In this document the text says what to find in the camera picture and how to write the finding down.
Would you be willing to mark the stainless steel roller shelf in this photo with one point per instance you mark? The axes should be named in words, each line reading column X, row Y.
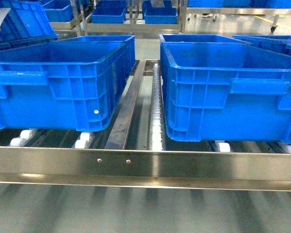
column 134, row 151

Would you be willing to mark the blue bin back centre-left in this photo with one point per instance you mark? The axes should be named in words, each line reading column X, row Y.
column 127, row 40

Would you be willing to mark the blue bin centre-left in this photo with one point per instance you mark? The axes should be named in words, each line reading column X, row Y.
column 127, row 40
column 61, row 85

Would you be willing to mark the blue bin front centre-right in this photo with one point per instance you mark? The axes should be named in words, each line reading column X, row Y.
column 226, row 91

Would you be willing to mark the blue bin centre-right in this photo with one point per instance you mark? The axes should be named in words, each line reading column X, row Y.
column 226, row 91
column 198, row 38

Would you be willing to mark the blue bin back centre-right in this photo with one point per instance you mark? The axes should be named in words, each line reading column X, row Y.
column 198, row 38

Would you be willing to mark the blue bin front centre-left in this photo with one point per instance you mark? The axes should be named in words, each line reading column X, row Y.
column 61, row 85

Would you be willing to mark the small blue bin background right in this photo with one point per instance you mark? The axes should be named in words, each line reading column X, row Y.
column 160, row 14

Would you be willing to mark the small blue bin background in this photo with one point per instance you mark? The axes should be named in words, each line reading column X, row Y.
column 110, row 12
column 160, row 14

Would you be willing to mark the background steel rack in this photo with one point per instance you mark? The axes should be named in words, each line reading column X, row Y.
column 159, row 24

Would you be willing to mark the small blue bin background left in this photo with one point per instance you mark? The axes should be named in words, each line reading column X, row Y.
column 110, row 12

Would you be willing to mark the tilted blue bin back left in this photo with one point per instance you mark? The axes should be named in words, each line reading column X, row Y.
column 24, row 20

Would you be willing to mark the blue bin back right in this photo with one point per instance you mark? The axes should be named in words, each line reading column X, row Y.
column 276, row 43

